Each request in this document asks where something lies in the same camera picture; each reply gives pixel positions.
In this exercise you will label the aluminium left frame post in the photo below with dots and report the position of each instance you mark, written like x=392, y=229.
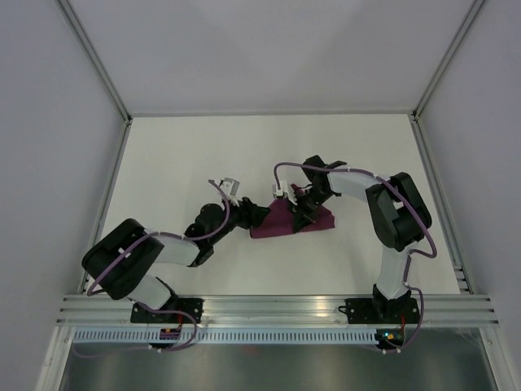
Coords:
x=75, y=24

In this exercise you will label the aluminium front rail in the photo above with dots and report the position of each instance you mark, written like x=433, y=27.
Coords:
x=279, y=311

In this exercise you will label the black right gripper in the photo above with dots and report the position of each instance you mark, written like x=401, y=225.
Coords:
x=302, y=217

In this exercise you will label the aluminium right frame post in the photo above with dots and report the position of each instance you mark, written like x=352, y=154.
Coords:
x=448, y=57

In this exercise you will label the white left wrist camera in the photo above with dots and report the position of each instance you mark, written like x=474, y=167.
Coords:
x=230, y=186

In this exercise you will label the white slotted cable duct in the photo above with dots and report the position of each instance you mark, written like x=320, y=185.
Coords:
x=234, y=335

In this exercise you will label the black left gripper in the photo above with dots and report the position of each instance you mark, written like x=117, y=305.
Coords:
x=250, y=213

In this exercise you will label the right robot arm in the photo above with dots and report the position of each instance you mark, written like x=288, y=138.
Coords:
x=399, y=216

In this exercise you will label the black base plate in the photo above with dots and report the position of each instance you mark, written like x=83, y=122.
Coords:
x=179, y=310
x=369, y=311

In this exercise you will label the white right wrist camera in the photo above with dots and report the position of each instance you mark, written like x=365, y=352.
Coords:
x=283, y=190

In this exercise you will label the aluminium frame post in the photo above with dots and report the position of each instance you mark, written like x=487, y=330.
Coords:
x=448, y=57
x=75, y=24

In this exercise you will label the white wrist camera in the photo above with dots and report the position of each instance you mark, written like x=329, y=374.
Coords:
x=283, y=190
x=230, y=186

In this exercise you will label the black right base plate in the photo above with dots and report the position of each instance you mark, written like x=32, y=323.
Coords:
x=369, y=311

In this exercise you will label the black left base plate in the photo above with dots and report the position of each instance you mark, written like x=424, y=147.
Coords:
x=179, y=310

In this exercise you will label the purple cloth napkin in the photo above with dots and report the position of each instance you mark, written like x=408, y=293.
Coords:
x=279, y=221

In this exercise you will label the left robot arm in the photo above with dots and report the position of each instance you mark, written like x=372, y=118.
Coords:
x=120, y=262

